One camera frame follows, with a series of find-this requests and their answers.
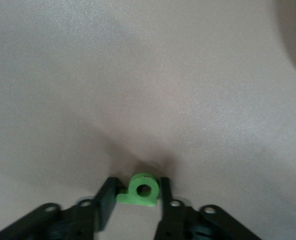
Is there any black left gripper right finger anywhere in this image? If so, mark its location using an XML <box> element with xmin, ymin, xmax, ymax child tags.
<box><xmin>154</xmin><ymin>176</ymin><xmax>262</xmax><ymax>240</ymax></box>

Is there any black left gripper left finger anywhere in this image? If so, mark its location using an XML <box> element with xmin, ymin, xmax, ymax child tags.
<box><xmin>0</xmin><ymin>176</ymin><xmax>119</xmax><ymax>240</ymax></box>

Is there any green foam letter b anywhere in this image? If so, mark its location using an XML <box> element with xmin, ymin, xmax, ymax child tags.
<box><xmin>116</xmin><ymin>172</ymin><xmax>161</xmax><ymax>208</ymax></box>

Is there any brown table cover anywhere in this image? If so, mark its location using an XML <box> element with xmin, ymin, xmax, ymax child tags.
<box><xmin>0</xmin><ymin>0</ymin><xmax>296</xmax><ymax>240</ymax></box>

